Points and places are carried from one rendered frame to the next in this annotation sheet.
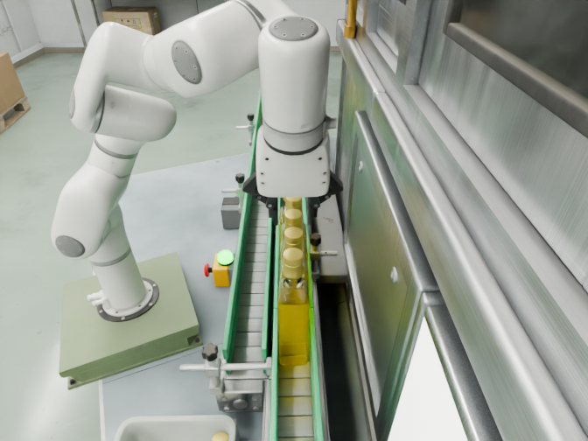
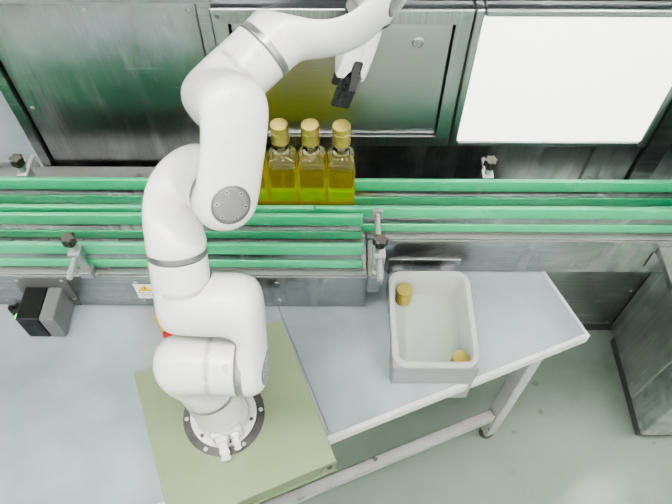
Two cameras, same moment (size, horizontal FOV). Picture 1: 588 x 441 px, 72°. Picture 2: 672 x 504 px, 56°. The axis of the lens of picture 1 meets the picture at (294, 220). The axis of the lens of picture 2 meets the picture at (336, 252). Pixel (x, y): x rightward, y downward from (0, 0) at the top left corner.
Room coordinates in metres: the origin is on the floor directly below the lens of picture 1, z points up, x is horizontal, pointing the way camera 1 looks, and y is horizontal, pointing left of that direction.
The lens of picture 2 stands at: (0.50, 0.85, 1.98)
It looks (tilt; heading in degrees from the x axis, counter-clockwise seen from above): 56 degrees down; 271
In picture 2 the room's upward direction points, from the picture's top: straight up
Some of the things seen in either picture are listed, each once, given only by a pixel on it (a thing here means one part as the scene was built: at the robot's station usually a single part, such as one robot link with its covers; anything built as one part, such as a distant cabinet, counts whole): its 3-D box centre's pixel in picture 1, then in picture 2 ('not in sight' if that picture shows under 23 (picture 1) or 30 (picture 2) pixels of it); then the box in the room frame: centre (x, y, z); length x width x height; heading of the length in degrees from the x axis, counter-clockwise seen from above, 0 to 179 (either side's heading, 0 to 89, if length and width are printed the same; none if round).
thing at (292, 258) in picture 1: (292, 263); (341, 133); (0.51, 0.00, 1.14); 0.04 x 0.04 x 0.04
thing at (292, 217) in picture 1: (293, 222); (279, 132); (0.63, 0.00, 1.14); 0.04 x 0.04 x 0.04
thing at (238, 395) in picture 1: (241, 396); (374, 265); (0.44, 0.11, 0.85); 0.09 x 0.04 x 0.07; 91
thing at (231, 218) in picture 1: (234, 213); (45, 312); (1.14, 0.21, 0.79); 0.08 x 0.08 x 0.08; 1
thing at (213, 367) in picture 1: (227, 369); (378, 247); (0.44, 0.12, 0.95); 0.17 x 0.03 x 0.12; 91
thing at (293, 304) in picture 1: (293, 321); (340, 186); (0.51, 0.00, 0.99); 0.06 x 0.06 x 0.21; 1
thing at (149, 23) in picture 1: (134, 24); not in sight; (5.96, 2.16, 0.45); 0.62 x 0.44 x 0.40; 86
